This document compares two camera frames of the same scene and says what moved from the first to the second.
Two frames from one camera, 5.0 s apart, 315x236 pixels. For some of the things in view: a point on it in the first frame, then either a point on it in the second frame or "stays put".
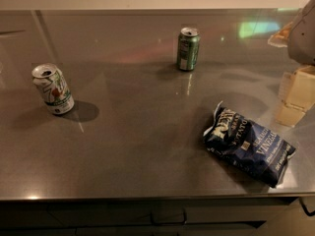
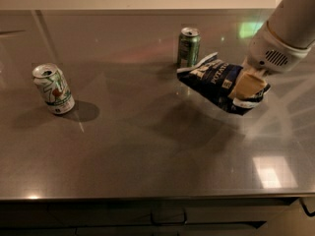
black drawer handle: x=167 y=217 stays put
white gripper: x=303 y=38 to x=270 y=51
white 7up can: x=56 y=92 stays put
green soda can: x=188 y=48 stays put
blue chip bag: x=243 y=145 to x=215 y=79
